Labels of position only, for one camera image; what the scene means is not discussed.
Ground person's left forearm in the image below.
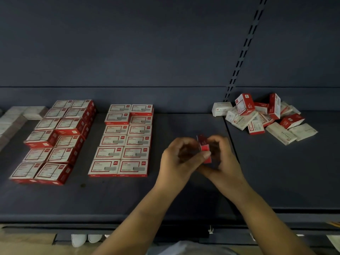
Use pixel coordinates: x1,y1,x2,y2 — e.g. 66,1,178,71
93,186,181,255

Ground dark metal shelf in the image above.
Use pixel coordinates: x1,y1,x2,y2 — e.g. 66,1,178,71
0,0,340,248

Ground person's grey clothing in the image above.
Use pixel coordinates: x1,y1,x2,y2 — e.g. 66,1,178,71
159,240,237,255

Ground clear packaged insoles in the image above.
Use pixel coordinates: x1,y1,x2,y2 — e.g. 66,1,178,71
327,234,340,252

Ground pile of red white boxes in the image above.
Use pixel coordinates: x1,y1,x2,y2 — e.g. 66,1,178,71
225,93,319,146

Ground person's right hand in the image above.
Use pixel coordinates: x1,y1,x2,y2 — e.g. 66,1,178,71
198,134,250,202

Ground person's right forearm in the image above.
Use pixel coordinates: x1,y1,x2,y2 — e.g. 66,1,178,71
228,183,317,255

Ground person's left hand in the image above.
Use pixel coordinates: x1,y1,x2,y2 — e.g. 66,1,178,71
154,137,212,197

